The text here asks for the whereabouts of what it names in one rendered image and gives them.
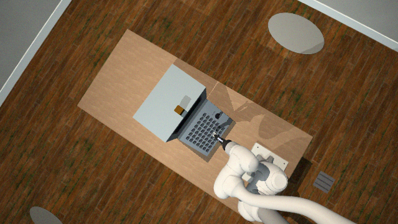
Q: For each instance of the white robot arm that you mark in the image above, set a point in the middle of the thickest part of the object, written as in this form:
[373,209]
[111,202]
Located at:
[270,179]

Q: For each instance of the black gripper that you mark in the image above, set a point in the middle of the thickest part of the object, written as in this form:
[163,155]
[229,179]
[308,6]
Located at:
[221,140]

